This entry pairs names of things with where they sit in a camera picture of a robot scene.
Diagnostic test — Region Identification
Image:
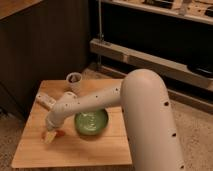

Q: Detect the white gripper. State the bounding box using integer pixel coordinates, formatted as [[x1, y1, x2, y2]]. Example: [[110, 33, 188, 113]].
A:
[[44, 121, 60, 144]]

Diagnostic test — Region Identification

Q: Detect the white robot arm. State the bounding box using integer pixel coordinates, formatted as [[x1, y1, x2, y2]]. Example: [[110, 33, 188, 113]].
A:
[[45, 69, 186, 171]]

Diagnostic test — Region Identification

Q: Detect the green ceramic bowl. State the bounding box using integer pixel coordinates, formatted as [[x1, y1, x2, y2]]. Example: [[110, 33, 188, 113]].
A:
[[74, 109, 109, 136]]

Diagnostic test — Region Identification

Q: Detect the white plastic bottle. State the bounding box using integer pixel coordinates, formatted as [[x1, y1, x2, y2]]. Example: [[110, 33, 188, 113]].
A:
[[36, 92, 56, 110]]

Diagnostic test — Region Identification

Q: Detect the white paper cup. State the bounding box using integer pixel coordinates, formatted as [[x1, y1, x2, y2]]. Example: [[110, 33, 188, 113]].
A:
[[66, 72, 82, 94]]

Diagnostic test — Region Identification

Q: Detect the wooden table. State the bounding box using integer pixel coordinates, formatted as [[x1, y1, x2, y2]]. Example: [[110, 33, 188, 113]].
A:
[[10, 78, 134, 170]]

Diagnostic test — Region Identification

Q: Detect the dark wooden cabinet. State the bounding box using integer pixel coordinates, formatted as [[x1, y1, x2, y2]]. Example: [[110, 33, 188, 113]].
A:
[[0, 0, 90, 118]]

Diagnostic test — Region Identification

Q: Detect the metal shelf rack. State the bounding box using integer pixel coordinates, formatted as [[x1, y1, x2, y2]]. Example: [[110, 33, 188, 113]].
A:
[[89, 0, 213, 114]]

